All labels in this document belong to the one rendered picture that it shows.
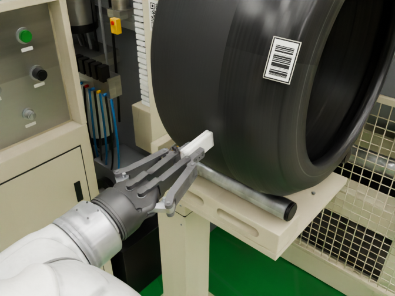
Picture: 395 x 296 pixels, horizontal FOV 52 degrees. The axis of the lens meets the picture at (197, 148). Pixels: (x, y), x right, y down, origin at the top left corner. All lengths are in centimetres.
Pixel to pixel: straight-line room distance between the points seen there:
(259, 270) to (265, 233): 105
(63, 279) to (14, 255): 15
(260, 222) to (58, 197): 63
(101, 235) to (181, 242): 83
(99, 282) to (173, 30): 44
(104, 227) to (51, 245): 7
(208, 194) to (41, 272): 63
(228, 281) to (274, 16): 146
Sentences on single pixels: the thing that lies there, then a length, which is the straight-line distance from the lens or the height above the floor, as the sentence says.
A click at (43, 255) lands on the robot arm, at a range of 51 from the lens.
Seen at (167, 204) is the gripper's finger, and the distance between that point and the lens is 58.
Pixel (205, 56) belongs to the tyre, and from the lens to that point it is 65.
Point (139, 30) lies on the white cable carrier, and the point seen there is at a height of 117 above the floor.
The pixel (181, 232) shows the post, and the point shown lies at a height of 54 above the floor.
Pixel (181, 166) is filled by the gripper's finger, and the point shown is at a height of 111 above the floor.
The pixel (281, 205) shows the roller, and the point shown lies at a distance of 88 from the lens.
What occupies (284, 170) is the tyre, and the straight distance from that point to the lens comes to 72.
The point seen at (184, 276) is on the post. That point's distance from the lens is 149.
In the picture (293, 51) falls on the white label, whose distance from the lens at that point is 60.
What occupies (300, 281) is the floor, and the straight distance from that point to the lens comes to 196.
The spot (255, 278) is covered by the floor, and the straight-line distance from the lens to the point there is 193.
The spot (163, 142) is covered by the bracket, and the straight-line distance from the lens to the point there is 101.
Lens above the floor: 149
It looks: 33 degrees down
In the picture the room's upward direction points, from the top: straight up
